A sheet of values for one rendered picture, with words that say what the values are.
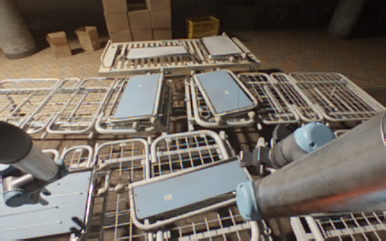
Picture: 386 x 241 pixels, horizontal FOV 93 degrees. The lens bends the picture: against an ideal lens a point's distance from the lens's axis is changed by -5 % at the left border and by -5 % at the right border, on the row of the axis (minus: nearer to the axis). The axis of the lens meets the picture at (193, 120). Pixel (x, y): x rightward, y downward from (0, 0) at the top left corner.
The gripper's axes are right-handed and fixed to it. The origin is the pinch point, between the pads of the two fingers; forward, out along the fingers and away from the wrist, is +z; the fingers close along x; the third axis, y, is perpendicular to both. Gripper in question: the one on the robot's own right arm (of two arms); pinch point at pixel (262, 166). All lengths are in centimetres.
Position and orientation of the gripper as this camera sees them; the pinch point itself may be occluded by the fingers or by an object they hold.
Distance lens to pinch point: 73.4
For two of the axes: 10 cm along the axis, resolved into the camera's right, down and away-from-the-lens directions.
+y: -1.9, 8.9, -4.2
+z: -0.8, 4.1, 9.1
